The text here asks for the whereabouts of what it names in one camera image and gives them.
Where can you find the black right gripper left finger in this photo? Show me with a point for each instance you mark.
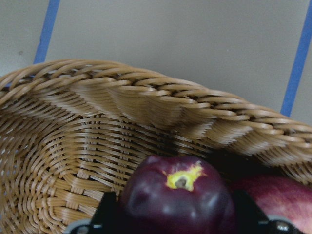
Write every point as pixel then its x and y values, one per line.
pixel 102 221

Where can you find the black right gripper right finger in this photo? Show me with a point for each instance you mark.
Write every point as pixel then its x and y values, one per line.
pixel 250 218

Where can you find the dark red apple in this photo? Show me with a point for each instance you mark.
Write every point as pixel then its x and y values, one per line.
pixel 176 195

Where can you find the woven wicker basket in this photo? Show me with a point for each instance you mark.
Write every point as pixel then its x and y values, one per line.
pixel 72 129

